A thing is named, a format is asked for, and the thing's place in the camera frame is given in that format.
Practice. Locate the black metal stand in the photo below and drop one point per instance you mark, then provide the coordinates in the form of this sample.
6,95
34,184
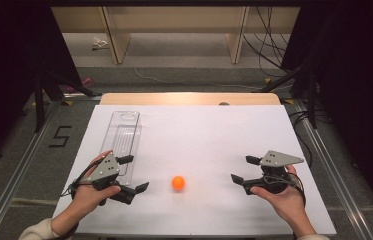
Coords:
312,100
39,106

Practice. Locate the clear plastic tray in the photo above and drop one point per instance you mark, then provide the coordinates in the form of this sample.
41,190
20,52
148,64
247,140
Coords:
122,140

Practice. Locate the pink object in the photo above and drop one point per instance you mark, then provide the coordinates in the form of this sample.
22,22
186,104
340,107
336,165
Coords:
87,81

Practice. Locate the black curtain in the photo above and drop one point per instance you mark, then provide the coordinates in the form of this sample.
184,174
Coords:
357,83
7,66

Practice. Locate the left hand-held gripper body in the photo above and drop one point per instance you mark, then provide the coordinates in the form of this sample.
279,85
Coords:
106,169

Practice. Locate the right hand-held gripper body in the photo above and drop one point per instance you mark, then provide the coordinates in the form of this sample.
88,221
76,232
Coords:
275,159

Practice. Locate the aluminium floor rail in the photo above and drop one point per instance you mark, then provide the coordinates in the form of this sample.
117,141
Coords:
17,180
330,166

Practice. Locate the white crumpled cloth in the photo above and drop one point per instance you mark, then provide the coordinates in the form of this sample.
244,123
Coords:
99,43

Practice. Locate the orange ball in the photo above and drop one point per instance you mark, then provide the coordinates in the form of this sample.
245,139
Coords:
178,183

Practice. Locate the person's left hand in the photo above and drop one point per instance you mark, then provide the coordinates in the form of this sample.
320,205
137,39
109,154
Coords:
87,198

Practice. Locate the light wooden shelf unit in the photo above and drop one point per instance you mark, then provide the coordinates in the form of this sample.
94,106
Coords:
174,20

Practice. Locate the white board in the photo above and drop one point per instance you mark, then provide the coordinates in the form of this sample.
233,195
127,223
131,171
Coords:
207,143

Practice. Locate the person's right hand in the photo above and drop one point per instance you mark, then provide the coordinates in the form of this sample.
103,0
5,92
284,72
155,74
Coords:
284,205

